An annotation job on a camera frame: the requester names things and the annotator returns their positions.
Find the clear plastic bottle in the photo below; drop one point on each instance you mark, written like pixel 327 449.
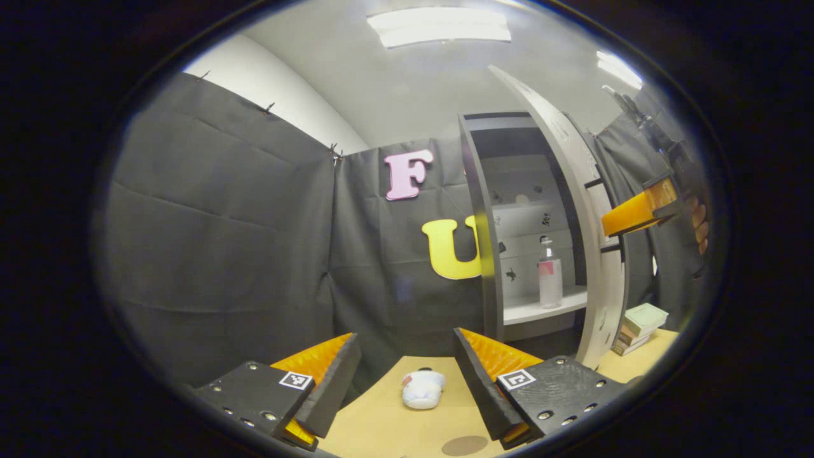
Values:
pixel 551 286

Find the narrow ceiling light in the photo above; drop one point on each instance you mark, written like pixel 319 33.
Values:
pixel 620 69

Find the pale green book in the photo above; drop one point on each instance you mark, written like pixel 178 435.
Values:
pixel 645 317

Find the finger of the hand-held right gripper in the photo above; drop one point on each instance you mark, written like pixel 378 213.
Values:
pixel 636 210

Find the black backdrop cloth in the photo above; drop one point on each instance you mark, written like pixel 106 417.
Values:
pixel 216 242

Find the large ceiling light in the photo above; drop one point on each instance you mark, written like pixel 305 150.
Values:
pixel 439 27

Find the white book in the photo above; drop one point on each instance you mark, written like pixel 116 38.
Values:
pixel 628 348

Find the brown book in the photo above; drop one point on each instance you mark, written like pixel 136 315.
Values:
pixel 633 337

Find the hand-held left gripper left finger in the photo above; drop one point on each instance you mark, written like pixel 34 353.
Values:
pixel 334 388

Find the small white toy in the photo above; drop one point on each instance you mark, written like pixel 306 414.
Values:
pixel 423 389

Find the round brown coaster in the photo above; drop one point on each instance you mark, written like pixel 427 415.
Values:
pixel 465 446

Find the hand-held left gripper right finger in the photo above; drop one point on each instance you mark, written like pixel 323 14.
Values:
pixel 477 388

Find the beige cabinet door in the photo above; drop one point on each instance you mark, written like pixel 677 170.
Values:
pixel 607 299

